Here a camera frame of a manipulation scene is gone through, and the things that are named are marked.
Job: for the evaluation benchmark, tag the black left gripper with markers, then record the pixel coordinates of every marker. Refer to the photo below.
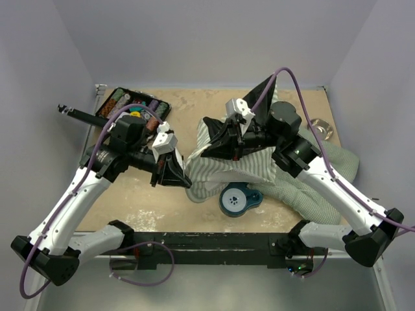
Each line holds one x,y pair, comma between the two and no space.
169,172

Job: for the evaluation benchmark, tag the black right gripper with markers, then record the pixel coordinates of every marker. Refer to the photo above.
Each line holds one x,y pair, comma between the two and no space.
238,139

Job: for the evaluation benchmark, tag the green striped pet tent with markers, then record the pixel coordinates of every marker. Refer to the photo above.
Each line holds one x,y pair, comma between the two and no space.
252,158

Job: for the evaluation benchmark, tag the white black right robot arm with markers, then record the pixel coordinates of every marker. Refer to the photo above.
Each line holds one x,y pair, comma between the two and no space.
371,228

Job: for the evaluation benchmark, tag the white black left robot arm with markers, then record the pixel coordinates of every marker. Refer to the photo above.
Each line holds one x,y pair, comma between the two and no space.
50,249

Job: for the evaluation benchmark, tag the teal pet bowl stand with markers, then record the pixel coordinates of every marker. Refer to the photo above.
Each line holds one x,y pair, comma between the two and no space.
237,198

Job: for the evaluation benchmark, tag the steel pet bowl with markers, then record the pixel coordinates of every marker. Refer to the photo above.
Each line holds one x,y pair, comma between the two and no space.
322,128

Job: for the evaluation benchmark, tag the green checkered pet cushion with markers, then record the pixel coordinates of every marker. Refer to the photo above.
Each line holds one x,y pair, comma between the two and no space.
312,192

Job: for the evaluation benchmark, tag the red poker chip stack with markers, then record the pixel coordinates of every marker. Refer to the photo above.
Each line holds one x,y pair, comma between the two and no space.
152,124

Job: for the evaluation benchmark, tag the yellow big blind button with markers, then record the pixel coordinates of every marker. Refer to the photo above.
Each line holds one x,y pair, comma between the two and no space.
135,113

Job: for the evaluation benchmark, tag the purple poker chip stack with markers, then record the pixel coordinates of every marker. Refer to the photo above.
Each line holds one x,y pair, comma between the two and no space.
153,105

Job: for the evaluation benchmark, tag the black poker chip case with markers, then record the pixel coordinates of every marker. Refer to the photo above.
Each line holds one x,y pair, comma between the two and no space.
109,107

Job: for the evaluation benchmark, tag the green yellow chip stack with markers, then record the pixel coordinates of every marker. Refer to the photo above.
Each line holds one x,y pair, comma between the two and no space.
117,94

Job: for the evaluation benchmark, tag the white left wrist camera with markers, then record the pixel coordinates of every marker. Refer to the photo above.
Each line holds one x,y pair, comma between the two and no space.
165,141

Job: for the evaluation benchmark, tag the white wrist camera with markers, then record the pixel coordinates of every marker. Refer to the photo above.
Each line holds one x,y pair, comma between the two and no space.
238,106
165,141

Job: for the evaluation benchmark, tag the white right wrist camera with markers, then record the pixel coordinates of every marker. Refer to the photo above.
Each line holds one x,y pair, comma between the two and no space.
238,106

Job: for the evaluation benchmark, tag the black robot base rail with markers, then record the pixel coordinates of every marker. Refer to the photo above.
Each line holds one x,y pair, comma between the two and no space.
258,249

